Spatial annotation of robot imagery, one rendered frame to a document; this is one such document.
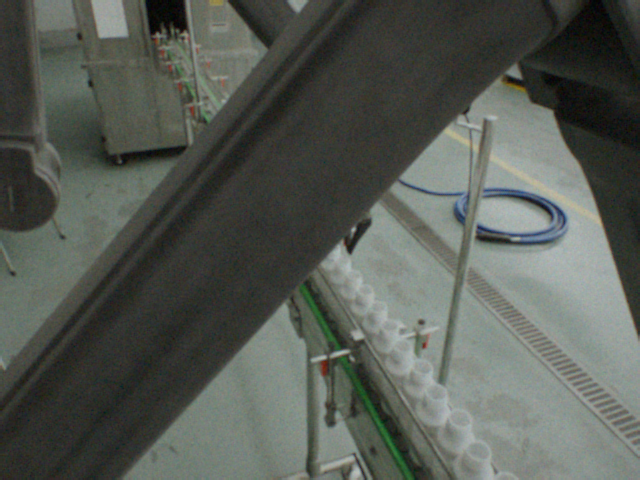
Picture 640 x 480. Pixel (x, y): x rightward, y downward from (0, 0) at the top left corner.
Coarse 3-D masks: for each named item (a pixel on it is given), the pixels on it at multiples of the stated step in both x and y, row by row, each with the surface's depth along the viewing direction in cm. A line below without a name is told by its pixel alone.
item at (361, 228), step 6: (366, 216) 74; (360, 222) 74; (366, 222) 74; (360, 228) 75; (366, 228) 75; (348, 234) 79; (354, 234) 77; (360, 234) 76; (348, 240) 80; (354, 240) 77; (348, 246) 80; (354, 246) 78; (348, 252) 80
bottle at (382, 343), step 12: (384, 324) 102; (396, 324) 101; (384, 336) 100; (396, 336) 100; (372, 348) 102; (384, 348) 100; (372, 360) 104; (384, 360) 101; (372, 372) 105; (372, 384) 107
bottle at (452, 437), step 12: (456, 420) 84; (468, 420) 82; (444, 432) 83; (456, 432) 81; (468, 432) 81; (444, 444) 82; (456, 444) 82; (444, 456) 83; (456, 456) 82; (432, 468) 88
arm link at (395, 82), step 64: (320, 0) 16; (384, 0) 14; (448, 0) 14; (512, 0) 15; (576, 0) 15; (256, 64) 18; (320, 64) 14; (384, 64) 15; (448, 64) 15; (512, 64) 16; (576, 64) 20; (256, 128) 15; (320, 128) 15; (384, 128) 16; (192, 192) 16; (256, 192) 15; (320, 192) 16; (384, 192) 17; (128, 256) 17; (192, 256) 16; (256, 256) 16; (320, 256) 17; (64, 320) 17; (128, 320) 16; (192, 320) 17; (256, 320) 18; (0, 384) 19; (64, 384) 17; (128, 384) 17; (192, 384) 18; (0, 448) 17; (64, 448) 18; (128, 448) 19
